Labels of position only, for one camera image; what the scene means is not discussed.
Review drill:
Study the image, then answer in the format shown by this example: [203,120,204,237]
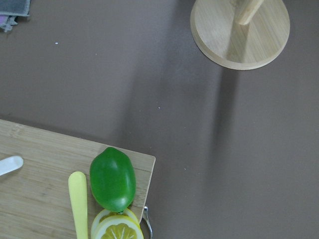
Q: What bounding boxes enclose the white ceramic spoon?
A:
[0,156,24,176]

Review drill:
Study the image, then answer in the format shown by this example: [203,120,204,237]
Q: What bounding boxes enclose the green lime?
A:
[90,147,136,213]

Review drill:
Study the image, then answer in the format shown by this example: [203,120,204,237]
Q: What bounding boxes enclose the yellow plastic knife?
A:
[68,171,88,239]

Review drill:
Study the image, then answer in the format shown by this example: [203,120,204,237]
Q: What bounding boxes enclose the wooden mug tree stand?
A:
[190,0,290,70]

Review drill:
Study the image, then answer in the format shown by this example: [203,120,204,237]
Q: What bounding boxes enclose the upper lemon slice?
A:
[90,209,144,239]

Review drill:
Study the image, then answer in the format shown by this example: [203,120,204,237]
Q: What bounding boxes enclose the bamboo cutting board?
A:
[0,119,157,239]

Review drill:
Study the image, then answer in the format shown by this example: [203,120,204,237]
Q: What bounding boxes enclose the folded grey cloth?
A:
[0,0,31,32]

